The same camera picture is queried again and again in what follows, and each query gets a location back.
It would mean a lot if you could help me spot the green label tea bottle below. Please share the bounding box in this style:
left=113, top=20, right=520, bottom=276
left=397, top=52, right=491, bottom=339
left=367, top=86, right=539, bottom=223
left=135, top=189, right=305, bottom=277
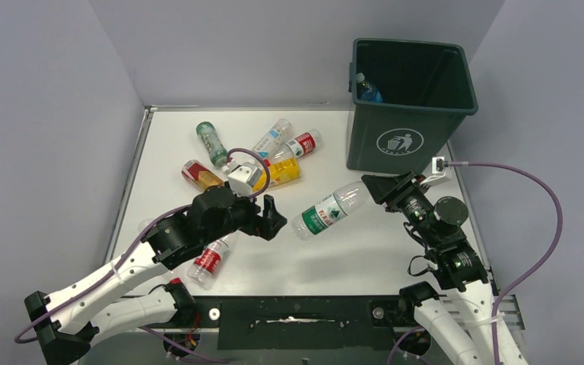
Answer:
left=195, top=121, right=227, bottom=168

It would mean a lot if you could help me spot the dark green trash bin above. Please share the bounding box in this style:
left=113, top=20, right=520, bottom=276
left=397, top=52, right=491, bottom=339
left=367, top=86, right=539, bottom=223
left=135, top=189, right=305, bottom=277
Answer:
left=346, top=38, right=478, bottom=174

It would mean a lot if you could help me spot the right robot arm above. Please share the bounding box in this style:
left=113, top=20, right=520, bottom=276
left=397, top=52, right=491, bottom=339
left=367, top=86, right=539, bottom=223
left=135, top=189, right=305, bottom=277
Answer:
left=290, top=173, right=527, bottom=364

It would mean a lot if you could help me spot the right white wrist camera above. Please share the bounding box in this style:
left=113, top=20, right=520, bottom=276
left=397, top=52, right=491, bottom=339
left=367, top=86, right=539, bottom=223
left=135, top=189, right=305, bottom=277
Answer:
left=421, top=156, right=452, bottom=188

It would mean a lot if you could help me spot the red label water bottle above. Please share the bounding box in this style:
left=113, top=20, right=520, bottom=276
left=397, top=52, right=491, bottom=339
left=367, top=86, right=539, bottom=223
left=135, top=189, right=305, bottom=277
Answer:
left=265, top=129, right=323, bottom=166

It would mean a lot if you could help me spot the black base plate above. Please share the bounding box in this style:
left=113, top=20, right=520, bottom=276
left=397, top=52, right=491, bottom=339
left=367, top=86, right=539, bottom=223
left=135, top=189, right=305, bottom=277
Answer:
left=144, top=294, right=454, bottom=351

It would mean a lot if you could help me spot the green cap green label bottle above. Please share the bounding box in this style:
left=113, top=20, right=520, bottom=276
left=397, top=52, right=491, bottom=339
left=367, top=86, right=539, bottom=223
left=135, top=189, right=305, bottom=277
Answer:
left=291, top=181, right=370, bottom=240

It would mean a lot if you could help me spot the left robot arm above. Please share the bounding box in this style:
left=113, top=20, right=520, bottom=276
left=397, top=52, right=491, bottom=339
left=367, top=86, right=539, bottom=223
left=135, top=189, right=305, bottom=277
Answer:
left=24, top=186, right=287, bottom=364

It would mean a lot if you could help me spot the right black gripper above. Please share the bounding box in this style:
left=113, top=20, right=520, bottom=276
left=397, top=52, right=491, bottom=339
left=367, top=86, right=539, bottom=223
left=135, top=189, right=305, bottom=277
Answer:
left=360, top=168, right=439, bottom=246

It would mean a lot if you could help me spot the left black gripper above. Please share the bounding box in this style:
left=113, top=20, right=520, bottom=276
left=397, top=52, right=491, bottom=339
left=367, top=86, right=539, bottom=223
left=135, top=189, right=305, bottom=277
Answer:
left=202, top=183, right=286, bottom=245

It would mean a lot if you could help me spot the white blue label bottle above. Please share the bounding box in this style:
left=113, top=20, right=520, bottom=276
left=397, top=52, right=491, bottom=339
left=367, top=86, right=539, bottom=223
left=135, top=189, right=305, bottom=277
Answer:
left=252, top=119, right=293, bottom=159

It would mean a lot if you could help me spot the red gold label bottle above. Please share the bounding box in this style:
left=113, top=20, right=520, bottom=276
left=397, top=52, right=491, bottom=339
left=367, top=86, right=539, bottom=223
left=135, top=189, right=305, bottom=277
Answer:
left=181, top=160, right=224, bottom=191

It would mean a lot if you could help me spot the yellow label bottle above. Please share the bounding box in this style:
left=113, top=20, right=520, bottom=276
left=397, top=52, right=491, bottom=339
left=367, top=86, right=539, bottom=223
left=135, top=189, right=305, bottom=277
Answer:
left=268, top=157, right=301, bottom=188

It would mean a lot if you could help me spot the blue label water bottle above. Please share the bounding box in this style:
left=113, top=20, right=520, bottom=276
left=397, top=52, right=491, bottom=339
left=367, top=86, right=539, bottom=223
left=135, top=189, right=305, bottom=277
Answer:
left=355, top=72, right=383, bottom=103

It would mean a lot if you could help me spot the aluminium front rail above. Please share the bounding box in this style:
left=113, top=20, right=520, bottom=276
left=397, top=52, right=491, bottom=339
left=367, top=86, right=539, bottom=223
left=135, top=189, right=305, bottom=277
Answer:
left=70, top=294, right=525, bottom=335

